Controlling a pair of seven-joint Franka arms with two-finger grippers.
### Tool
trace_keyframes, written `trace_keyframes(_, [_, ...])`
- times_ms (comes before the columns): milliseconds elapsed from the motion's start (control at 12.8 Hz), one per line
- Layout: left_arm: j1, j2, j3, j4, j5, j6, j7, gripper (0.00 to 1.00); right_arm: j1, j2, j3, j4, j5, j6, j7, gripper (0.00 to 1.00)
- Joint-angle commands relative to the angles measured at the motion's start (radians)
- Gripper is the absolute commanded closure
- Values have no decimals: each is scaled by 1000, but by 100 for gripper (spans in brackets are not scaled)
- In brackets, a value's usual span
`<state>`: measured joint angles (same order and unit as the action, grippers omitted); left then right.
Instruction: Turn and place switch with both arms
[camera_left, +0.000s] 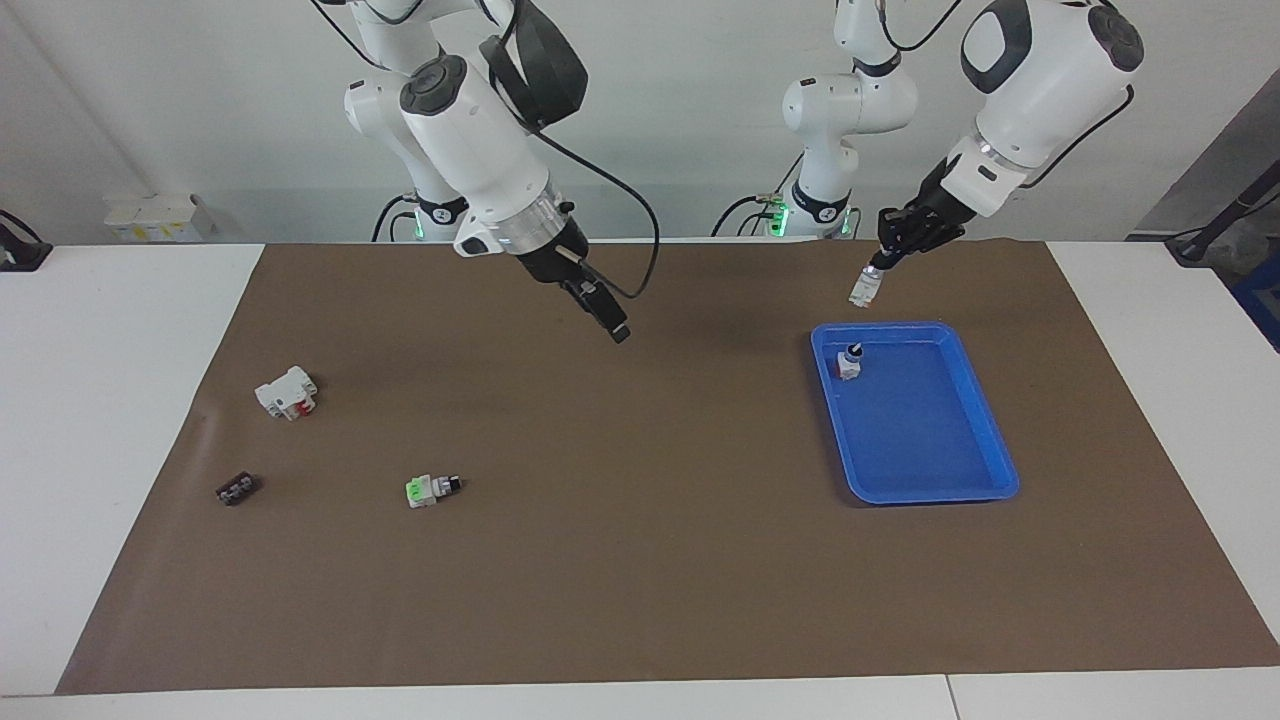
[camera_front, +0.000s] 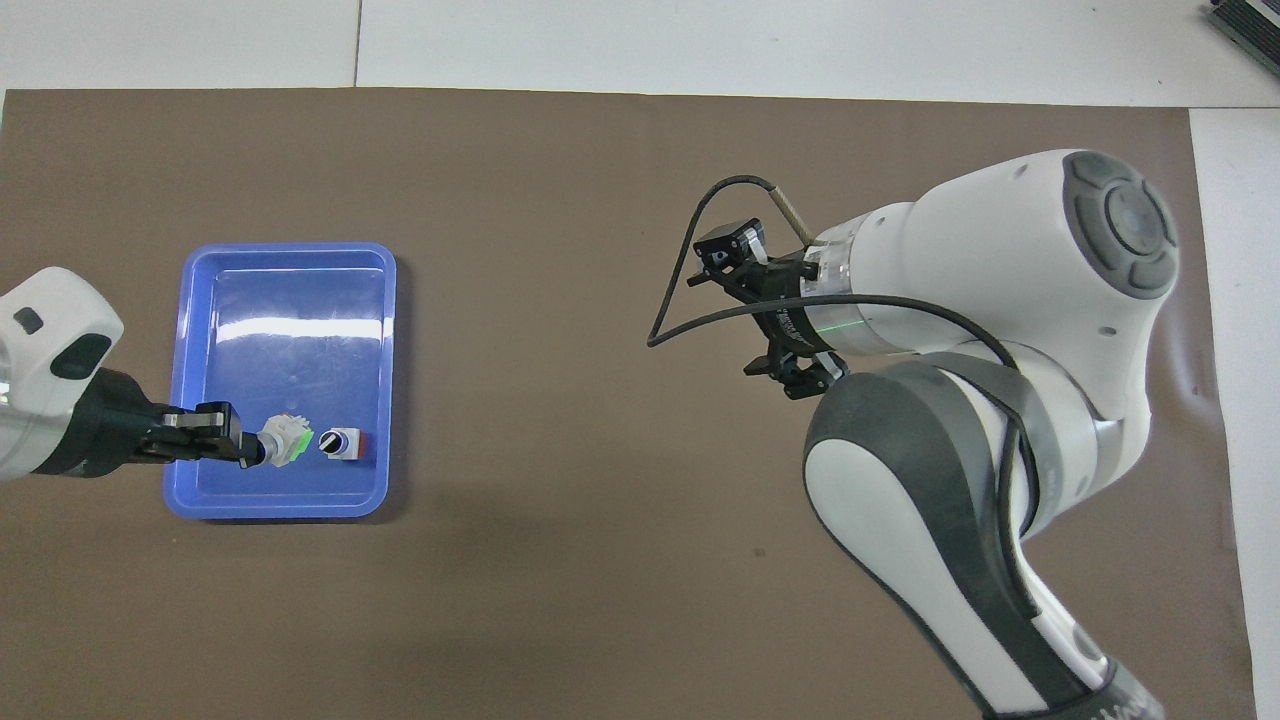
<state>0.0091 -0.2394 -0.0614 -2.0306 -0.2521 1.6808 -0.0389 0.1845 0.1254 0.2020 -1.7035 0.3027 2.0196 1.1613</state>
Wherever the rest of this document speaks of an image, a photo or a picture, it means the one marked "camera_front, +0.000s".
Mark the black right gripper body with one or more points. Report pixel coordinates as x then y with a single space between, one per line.
790 315

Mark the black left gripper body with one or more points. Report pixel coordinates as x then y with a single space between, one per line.
100 430

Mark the switch with green back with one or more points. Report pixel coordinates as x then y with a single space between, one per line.
285 440

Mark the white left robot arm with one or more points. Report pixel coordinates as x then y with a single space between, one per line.
40 380

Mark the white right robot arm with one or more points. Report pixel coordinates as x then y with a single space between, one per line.
1000 250

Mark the blue plastic tray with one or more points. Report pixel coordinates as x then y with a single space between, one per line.
290 340

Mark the brown table mat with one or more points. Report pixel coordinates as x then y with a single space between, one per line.
550 250

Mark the grey ribbed device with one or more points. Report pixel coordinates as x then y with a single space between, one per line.
1255 20

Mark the switch with red back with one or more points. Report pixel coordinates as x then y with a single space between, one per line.
343 444

